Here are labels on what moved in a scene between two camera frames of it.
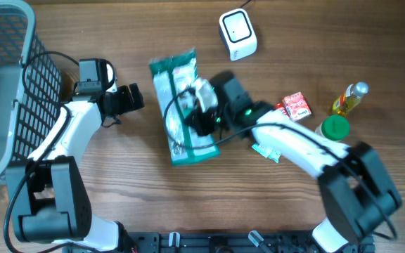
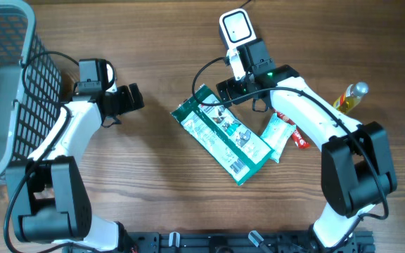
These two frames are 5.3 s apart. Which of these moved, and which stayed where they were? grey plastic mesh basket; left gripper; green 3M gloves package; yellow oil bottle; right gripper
Moved: green 3M gloves package; right gripper
Stayed: grey plastic mesh basket; yellow oil bottle; left gripper
